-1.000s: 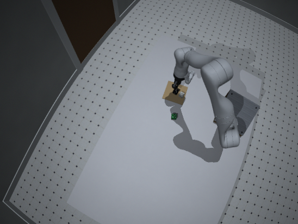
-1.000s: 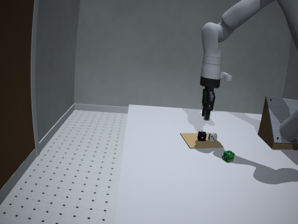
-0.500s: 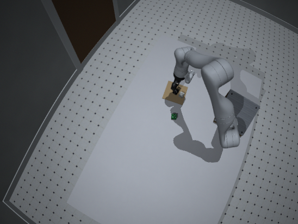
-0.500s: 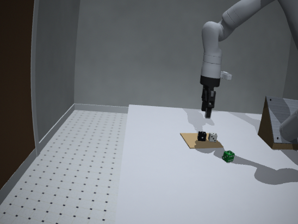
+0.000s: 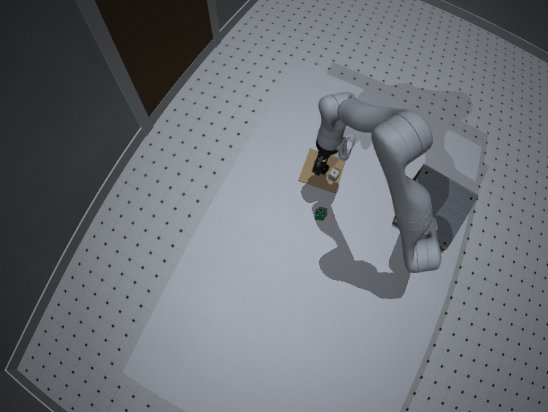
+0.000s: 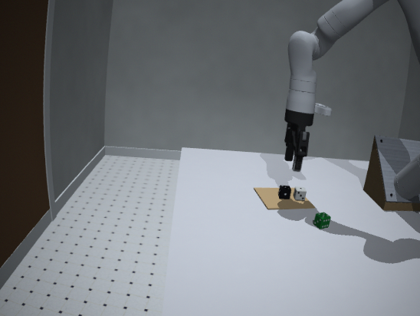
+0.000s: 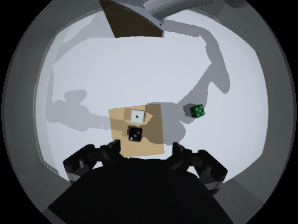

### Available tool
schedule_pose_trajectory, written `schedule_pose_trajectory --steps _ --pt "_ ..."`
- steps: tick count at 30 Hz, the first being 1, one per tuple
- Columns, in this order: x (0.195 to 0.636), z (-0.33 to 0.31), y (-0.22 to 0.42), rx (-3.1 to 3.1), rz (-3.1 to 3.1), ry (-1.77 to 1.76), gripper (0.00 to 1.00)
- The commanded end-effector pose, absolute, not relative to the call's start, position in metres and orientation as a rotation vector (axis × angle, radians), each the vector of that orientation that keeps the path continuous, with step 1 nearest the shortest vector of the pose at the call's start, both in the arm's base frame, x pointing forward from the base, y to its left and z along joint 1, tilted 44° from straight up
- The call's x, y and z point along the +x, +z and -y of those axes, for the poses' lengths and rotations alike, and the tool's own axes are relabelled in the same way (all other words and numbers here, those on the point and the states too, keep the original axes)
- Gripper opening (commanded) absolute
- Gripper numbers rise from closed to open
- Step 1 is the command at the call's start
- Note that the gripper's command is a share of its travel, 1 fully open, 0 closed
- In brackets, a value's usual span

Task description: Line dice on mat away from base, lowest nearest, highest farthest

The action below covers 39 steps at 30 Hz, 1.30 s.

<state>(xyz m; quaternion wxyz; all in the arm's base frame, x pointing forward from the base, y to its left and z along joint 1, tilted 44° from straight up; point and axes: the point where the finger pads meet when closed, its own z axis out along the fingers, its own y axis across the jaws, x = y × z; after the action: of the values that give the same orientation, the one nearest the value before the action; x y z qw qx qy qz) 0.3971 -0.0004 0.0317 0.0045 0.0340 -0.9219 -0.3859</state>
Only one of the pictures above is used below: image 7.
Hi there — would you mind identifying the grey die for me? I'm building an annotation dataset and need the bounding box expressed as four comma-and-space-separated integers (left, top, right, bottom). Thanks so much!
130, 110, 145, 124

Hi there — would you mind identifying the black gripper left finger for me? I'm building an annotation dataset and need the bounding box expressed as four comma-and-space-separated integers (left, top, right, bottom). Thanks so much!
63, 139, 133, 185

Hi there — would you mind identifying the green die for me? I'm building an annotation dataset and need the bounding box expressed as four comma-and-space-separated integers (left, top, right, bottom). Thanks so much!
190, 104, 205, 118

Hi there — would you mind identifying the tan flat mat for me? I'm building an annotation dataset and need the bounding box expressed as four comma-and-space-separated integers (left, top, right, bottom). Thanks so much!
109, 104, 164, 157

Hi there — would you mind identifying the black die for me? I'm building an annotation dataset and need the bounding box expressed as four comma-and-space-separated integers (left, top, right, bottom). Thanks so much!
128, 127, 142, 142

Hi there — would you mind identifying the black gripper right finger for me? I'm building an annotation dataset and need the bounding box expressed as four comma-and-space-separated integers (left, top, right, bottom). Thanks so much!
154, 142, 228, 195

